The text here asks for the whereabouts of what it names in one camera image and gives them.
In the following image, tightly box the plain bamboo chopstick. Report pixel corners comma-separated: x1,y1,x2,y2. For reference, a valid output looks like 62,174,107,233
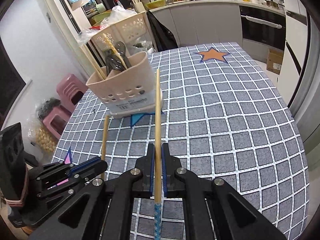
79,45,106,80
100,114,111,181

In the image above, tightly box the bamboo chopstick blue end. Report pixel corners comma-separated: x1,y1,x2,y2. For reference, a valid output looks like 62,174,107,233
154,69,162,239

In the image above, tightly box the grey slotted spoon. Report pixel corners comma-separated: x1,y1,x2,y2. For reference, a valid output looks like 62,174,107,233
109,54,125,72

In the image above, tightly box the grey spoon long handle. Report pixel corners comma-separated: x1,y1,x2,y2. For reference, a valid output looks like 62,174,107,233
114,41,131,68

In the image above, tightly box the bag of yellow balls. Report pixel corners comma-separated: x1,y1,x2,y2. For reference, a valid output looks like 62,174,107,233
27,118,57,154

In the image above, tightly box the small pink plastic stool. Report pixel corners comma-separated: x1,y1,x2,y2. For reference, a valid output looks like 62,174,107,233
43,106,71,140

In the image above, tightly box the black bag on stool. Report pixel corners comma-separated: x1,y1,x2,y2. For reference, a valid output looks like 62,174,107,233
36,98,61,121

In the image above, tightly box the tall pink stool stack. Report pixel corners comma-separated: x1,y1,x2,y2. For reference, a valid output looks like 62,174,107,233
56,73,88,113

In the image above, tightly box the beige utensil holder caddy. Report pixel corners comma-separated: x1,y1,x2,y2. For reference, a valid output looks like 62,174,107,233
86,51,156,119

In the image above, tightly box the blue checkered star tablecloth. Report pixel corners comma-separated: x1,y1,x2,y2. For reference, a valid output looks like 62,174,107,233
52,43,309,239

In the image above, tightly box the beige plastic basket cart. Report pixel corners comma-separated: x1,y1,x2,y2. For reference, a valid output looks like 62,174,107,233
89,11,158,66

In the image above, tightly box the black hanging bag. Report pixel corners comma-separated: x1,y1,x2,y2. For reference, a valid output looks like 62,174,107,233
146,10,178,51

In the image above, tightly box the white plastic bag on cart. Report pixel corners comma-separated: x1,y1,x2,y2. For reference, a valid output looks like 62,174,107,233
100,5,137,30

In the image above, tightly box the cardboard box on floor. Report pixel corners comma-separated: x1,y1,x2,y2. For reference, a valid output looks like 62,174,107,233
266,48,284,75

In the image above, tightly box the green basket on counter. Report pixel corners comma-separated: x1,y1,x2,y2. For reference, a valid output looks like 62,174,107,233
145,0,166,10

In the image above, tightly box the black built-in oven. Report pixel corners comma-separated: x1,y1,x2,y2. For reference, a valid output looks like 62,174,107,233
239,5,286,50

